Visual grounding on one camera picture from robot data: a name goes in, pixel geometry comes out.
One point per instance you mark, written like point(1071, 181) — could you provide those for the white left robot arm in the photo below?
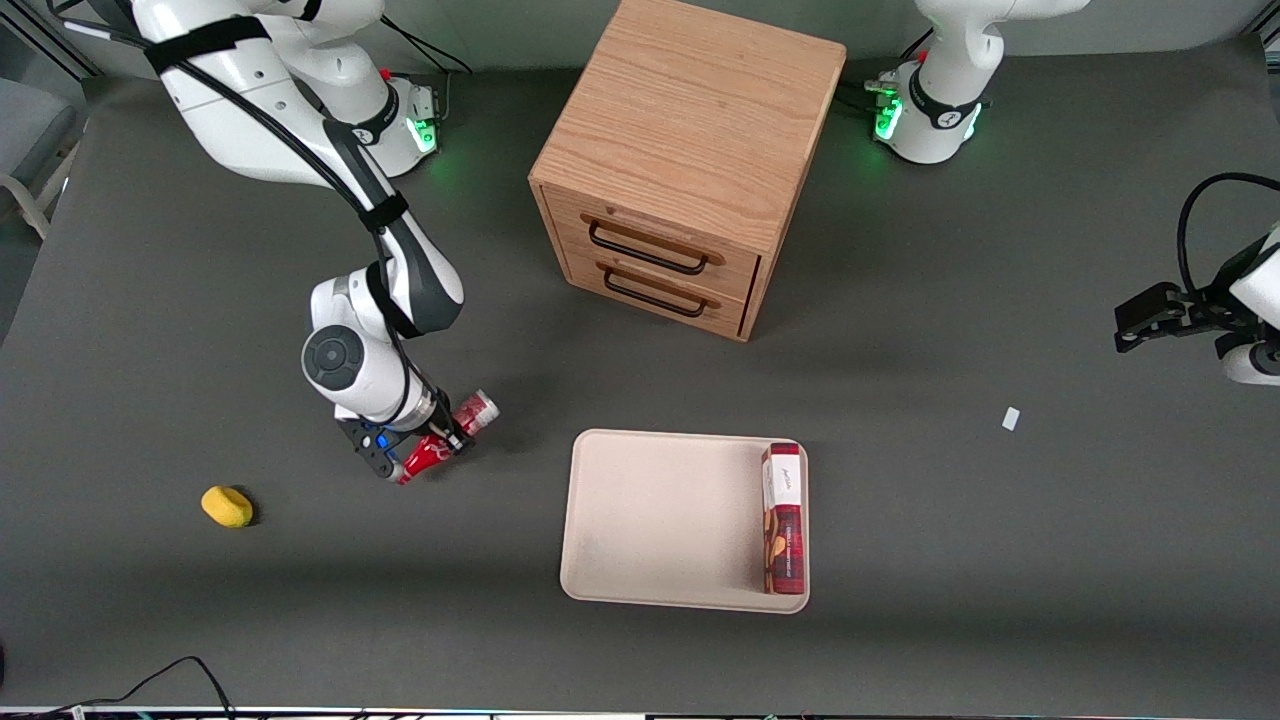
point(940, 90)

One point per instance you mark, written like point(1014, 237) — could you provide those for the wooden drawer front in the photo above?
point(640, 310)
point(650, 228)

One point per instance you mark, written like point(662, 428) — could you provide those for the yellow lemon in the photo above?
point(227, 506)

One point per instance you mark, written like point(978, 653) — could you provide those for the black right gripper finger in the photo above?
point(458, 436)
point(434, 428)

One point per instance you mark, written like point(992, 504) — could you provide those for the wooden drawer cabinet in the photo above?
point(690, 100)

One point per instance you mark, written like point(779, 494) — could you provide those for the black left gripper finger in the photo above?
point(1150, 302)
point(1150, 334)

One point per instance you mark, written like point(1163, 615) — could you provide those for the small white paper scrap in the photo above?
point(1011, 418)

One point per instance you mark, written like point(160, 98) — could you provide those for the grey chair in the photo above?
point(30, 130)

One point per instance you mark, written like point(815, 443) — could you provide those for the beige plastic tray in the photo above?
point(665, 520)

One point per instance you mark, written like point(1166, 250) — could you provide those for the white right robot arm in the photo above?
point(250, 120)

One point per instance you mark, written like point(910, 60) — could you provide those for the red cookie box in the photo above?
point(786, 520)

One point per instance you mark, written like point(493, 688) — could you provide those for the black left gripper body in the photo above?
point(1207, 305)

